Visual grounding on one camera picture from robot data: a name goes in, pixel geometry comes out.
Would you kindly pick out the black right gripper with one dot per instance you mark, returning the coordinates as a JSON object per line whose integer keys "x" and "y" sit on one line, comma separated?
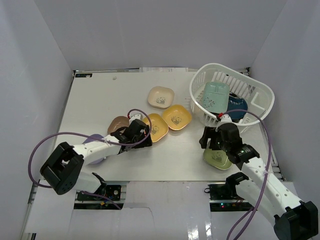
{"x": 209, "y": 132}

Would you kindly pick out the brown square panda dish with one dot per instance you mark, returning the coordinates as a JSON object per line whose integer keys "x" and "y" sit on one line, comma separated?
{"x": 118, "y": 122}

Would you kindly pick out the white plastic dish bin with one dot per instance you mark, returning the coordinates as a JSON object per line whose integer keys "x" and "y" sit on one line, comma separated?
{"x": 259, "y": 97}

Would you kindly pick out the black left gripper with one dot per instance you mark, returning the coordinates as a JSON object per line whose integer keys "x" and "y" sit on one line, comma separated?
{"x": 144, "y": 136}

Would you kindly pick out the dark blue leaf plate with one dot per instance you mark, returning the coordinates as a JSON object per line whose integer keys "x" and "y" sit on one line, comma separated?
{"x": 238, "y": 104}

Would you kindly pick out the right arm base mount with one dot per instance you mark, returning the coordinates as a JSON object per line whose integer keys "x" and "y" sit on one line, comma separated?
{"x": 222, "y": 200}

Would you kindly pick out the yellow square dish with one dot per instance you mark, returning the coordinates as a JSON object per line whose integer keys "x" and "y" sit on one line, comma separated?
{"x": 159, "y": 127}
{"x": 177, "y": 117}

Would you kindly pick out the black label sticker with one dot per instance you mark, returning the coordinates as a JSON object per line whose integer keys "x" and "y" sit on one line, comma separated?
{"x": 83, "y": 75}

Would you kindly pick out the purple square panda dish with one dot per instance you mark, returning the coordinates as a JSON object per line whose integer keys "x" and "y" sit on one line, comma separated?
{"x": 94, "y": 146}

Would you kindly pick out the papers at table back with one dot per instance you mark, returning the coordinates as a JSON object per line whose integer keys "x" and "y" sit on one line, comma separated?
{"x": 166, "y": 69}

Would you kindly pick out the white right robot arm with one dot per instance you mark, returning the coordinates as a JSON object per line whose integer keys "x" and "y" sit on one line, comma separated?
{"x": 291, "y": 217}

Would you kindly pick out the cream square panda dish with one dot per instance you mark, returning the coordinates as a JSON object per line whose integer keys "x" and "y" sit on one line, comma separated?
{"x": 161, "y": 97}

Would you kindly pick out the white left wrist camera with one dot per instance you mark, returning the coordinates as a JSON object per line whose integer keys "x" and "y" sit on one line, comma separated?
{"x": 136, "y": 116}

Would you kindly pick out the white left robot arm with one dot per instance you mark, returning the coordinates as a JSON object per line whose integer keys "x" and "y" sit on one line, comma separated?
{"x": 63, "y": 169}

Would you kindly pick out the green square panda dish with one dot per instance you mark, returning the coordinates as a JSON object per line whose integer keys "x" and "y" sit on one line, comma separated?
{"x": 217, "y": 159}

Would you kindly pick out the teal rectangular divided plate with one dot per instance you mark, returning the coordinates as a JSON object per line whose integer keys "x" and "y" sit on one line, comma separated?
{"x": 215, "y": 97}

